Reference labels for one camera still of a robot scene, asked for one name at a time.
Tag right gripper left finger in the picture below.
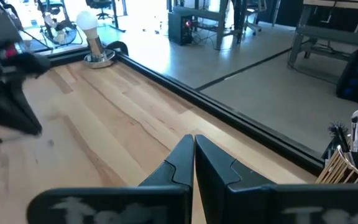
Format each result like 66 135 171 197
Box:
25 134 195 224

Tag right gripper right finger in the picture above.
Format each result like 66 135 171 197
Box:
195 134 358 224

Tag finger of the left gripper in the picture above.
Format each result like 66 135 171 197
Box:
0 53 51 136

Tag black spoolie makeup brush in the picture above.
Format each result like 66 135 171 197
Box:
327 122 354 166

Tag black makeup brush white bristles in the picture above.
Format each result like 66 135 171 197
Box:
350 109 358 174

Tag black office chair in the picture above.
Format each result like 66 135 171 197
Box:
85 0 127 34

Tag black computer tower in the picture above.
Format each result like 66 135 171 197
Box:
167 11 195 46

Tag grey metal workbench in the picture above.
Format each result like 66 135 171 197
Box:
287 0 358 68
172 0 249 51

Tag grey office chair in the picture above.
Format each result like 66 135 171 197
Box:
244 0 269 37

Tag black aluminium table frame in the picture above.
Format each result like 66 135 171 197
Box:
44 39 325 177

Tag gold wire brush holder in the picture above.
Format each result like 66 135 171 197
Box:
314 133 358 185

